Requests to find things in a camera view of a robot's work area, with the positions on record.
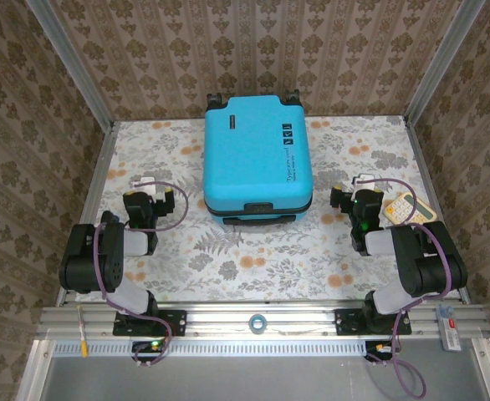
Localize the blue hard-shell suitcase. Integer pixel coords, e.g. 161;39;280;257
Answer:
202;89;315;227

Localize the yellow calculator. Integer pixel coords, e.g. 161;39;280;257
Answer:
381;192;438;225

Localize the floral tablecloth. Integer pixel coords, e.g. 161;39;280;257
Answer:
75;115;463;302

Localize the black connector board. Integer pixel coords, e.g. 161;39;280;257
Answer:
131;340;166;363
364;341;401;363

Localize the blue tape roll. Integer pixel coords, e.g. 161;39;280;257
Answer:
248;313;268;335

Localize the grey metal panel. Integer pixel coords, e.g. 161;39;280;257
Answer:
39;354;490;401

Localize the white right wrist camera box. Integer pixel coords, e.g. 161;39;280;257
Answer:
351;172;376;191

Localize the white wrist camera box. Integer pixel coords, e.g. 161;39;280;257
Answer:
351;172;376;191
132;175;160;195

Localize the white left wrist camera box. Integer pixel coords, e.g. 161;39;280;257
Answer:
132;175;160;195

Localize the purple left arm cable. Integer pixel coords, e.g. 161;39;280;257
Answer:
94;180;190;368

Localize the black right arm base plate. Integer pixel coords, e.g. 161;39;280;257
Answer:
334;308;412;337

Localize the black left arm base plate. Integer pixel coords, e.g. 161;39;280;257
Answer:
113;309;187;338

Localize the aluminium mounting rail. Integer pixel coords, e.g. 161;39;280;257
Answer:
35;304;490;340

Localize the aluminium corner post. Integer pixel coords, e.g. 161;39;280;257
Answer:
25;0;115;129
404;0;487;124

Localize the slotted white cable duct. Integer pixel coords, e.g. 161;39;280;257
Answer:
52;340;370;358

